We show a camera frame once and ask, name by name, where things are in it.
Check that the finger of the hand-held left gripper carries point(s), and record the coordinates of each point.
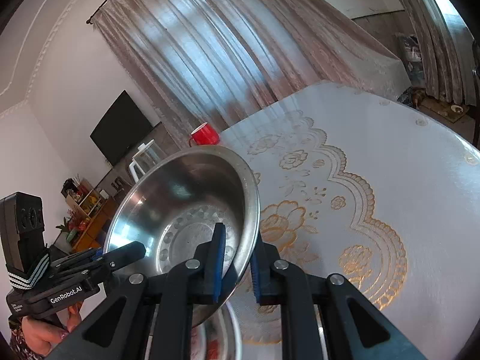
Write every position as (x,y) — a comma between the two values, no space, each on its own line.
(80,257)
(120,255)

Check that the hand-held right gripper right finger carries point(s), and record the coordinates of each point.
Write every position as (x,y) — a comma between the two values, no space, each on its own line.
(257,273)

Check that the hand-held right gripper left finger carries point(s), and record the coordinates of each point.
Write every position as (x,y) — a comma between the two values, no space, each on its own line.
(219,262)

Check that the stainless steel bowl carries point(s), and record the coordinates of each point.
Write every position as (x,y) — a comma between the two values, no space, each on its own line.
(180,202)

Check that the person's left forearm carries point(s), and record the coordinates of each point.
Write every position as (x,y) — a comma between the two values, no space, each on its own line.
(20,345)

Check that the person's left hand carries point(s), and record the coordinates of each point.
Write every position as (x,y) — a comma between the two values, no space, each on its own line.
(48,337)

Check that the wooden shelf cabinet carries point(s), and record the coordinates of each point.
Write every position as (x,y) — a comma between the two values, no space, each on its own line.
(90,225)

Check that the wooden desktop shelf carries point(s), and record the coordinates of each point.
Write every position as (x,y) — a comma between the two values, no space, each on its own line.
(84,195)

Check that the white glass electric kettle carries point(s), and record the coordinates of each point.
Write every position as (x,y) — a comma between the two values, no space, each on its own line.
(144,157)

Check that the black flat television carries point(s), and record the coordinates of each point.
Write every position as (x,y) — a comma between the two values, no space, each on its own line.
(120,127)

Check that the red mug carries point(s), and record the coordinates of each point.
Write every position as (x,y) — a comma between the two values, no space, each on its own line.
(204,135)

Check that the grey gold floral tablecloth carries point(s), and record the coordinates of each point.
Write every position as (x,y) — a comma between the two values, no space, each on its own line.
(412,180)

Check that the beige sheer window curtain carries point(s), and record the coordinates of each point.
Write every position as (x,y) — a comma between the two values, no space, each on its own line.
(225,45)

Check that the beige side curtain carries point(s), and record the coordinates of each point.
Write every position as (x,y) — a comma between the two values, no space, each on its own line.
(431,37)

